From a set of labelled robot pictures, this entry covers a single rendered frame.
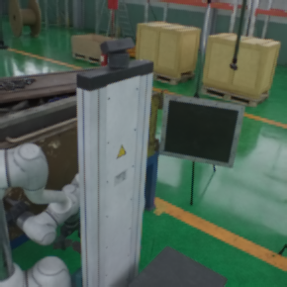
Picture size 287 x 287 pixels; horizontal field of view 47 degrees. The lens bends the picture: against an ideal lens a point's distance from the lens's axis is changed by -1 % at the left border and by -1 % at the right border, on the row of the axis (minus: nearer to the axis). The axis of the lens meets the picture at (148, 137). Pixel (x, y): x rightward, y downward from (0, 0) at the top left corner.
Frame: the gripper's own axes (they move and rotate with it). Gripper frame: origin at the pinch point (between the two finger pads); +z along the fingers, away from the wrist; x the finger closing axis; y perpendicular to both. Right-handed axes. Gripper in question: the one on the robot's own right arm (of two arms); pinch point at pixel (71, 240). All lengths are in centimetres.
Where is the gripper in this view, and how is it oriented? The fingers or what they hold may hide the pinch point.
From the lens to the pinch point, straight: 211.2
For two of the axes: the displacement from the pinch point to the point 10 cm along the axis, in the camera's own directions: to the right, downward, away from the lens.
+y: 8.1, 3.1, -5.0
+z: -0.7, 9.0, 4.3
